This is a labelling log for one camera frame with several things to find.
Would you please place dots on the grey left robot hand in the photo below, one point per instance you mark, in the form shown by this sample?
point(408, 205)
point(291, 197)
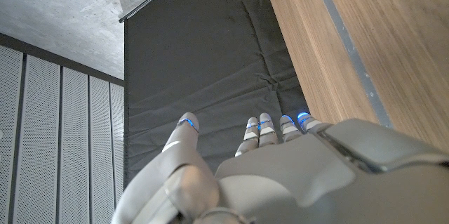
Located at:
point(298, 182)

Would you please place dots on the wooden table edge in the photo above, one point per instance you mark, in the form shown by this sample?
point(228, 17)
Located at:
point(350, 52)

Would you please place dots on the black fabric backdrop curtain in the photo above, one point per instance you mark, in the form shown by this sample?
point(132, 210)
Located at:
point(203, 59)

